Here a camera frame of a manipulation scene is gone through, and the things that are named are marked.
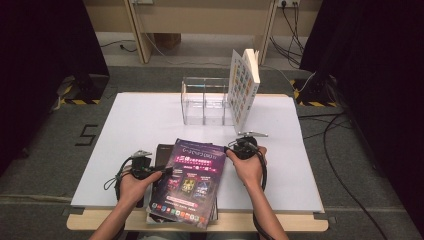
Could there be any purple magazine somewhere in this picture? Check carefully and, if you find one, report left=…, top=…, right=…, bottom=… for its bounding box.
left=147, top=138, right=227, bottom=230

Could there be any white wall socket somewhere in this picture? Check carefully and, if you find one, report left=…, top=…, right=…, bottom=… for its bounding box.
left=277, top=0, right=302, bottom=9

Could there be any yellow black hazard tape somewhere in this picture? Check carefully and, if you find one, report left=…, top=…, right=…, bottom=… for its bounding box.
left=289, top=78, right=338, bottom=108
left=59, top=83, right=102, bottom=106

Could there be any person's left hand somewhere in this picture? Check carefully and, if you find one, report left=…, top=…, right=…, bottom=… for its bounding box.
left=118, top=171, right=164, bottom=209

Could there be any short black floor cable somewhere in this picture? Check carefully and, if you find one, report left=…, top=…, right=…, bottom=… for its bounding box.
left=298, top=112, right=354, bottom=141

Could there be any beige wooden desk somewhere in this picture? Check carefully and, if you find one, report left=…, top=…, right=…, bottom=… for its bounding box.
left=82, top=0, right=324, bottom=66

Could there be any brown cardboard box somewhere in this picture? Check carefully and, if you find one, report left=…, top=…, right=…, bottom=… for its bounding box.
left=153, top=32, right=182, bottom=50

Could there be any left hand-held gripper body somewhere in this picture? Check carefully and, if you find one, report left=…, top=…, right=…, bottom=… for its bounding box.
left=128, top=149, right=156, bottom=181

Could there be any black floor cable with plug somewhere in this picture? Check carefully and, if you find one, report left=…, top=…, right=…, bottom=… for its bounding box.
left=99, top=39, right=138, bottom=54

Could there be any dark magazine with portrait back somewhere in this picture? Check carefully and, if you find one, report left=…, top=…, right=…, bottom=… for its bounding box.
left=145, top=143, right=220, bottom=225

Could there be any long black floor cable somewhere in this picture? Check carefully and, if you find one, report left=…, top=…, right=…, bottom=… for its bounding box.
left=322, top=113, right=389, bottom=240

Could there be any black tape floor mark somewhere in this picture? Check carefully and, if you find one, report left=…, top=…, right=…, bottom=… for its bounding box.
left=74, top=124, right=99, bottom=147

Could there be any black curtain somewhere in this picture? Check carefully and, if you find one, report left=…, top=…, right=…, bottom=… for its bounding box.
left=0, top=0, right=111, bottom=176
left=299, top=0, right=424, bottom=231

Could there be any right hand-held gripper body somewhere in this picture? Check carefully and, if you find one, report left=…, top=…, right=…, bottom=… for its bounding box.
left=227, top=130, right=269, bottom=160

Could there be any bundle of black cables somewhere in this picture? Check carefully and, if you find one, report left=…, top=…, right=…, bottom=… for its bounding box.
left=269, top=0, right=313, bottom=69

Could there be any clear acrylic book rack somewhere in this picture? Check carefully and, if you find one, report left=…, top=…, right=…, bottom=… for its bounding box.
left=180, top=77, right=236, bottom=127

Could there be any person's right hand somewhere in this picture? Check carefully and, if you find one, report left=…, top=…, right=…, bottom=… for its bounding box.
left=224, top=145, right=268, bottom=192

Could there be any thick white picture-grid book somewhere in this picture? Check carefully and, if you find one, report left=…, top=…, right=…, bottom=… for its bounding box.
left=227, top=48, right=261, bottom=135

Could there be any black stand base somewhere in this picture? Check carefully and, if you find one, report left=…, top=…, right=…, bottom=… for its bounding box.
left=74, top=73, right=111, bottom=101
left=304, top=75, right=334, bottom=103

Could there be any light wooden table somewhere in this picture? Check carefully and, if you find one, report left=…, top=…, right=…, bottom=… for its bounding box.
left=66, top=93, right=329, bottom=233

